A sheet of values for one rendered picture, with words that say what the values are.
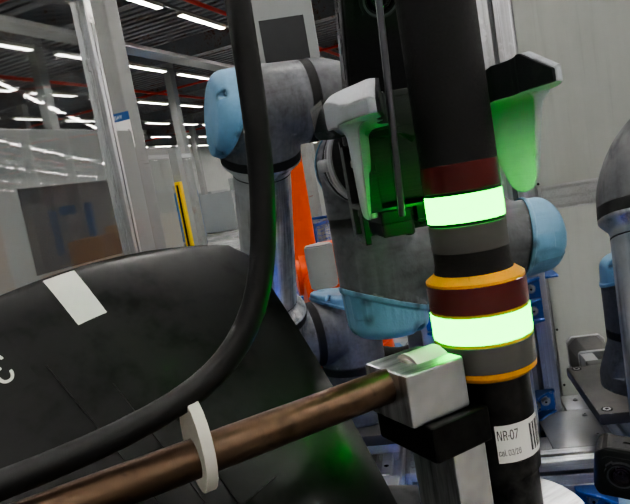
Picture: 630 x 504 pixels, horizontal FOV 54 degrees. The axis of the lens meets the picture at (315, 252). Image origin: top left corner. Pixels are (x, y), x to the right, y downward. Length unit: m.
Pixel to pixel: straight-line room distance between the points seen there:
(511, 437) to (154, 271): 0.20
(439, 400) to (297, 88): 0.63
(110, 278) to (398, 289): 0.27
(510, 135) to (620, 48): 1.92
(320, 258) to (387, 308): 3.60
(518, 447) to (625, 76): 1.98
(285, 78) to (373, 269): 0.39
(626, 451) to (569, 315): 1.65
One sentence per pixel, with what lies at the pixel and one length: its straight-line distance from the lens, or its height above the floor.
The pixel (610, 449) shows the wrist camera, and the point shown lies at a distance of 0.58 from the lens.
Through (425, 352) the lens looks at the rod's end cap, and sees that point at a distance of 0.26.
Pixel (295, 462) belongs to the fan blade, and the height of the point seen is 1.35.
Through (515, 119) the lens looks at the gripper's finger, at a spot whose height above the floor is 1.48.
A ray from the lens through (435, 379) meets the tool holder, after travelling 0.25.
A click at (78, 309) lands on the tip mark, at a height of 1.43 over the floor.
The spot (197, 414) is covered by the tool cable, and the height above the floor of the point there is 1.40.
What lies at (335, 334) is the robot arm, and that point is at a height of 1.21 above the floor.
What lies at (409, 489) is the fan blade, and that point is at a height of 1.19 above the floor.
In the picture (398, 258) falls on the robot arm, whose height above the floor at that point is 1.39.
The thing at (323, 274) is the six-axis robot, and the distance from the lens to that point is 4.14.
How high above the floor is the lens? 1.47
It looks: 7 degrees down
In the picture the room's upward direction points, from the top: 10 degrees counter-clockwise
